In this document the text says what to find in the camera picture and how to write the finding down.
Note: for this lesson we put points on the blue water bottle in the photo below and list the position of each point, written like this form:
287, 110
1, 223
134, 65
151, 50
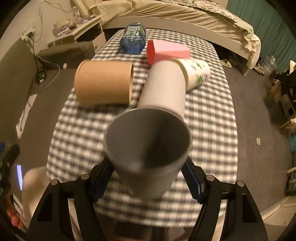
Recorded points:
133, 39

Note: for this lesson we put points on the white bedside table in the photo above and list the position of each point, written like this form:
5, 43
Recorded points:
89, 31

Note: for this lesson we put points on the white slipper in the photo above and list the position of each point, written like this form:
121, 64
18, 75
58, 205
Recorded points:
226, 63

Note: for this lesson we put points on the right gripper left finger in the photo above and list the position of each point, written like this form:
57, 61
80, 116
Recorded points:
51, 219

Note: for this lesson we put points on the brown paper cup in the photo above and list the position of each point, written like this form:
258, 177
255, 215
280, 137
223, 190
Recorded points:
103, 83

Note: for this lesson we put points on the grey plastic cup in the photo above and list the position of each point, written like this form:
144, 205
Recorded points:
147, 147

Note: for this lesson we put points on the bed with beige sheet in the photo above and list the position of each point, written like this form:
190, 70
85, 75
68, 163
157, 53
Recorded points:
231, 33

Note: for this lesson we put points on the white printed paper cup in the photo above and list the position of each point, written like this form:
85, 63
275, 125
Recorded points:
195, 71

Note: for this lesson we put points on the chair piled with clothes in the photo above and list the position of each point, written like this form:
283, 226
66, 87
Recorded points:
283, 91

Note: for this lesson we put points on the red pink box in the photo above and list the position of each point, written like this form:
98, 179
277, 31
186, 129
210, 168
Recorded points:
158, 50

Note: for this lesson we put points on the wall power strip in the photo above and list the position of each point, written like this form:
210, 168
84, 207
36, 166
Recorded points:
27, 34

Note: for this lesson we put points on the green curtain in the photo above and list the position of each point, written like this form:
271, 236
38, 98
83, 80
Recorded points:
276, 38

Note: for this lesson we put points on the floral patterned duvet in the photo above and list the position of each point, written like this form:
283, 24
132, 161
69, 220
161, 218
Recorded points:
207, 6

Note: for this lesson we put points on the grey white checkered tablecloth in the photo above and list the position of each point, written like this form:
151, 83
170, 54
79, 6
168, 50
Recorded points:
77, 144

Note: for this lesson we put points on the clear plastic bottle on nightstand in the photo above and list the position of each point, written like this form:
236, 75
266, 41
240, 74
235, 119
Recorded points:
76, 14

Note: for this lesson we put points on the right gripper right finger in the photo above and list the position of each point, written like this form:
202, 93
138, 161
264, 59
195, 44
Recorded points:
242, 218

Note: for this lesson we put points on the large clear water jug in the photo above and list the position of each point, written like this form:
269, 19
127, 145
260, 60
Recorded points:
269, 65

